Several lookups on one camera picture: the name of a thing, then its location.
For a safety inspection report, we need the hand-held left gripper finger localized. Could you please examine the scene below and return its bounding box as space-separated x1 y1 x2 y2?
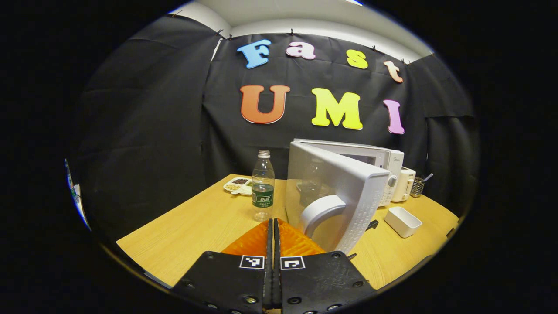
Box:
273 218 376 314
170 218 274 314

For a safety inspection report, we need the white microwave oven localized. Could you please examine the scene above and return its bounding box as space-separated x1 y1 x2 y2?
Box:
286 138 405 260

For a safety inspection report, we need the white divided food tray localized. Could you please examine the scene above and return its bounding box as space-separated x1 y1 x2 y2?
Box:
223 177 253 196

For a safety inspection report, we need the clear plastic water bottle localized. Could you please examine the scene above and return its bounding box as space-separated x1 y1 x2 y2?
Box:
252 150 276 222

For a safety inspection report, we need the small white rectangular container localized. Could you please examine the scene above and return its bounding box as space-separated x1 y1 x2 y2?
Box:
384 206 422 239

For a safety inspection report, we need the white toaster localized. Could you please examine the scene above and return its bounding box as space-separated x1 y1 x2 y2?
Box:
391 167 417 202

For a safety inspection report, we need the black backdrop cloth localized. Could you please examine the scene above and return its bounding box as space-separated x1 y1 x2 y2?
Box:
70 15 480 245

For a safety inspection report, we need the wire mesh holder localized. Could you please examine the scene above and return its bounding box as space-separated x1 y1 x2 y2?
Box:
410 176 426 198

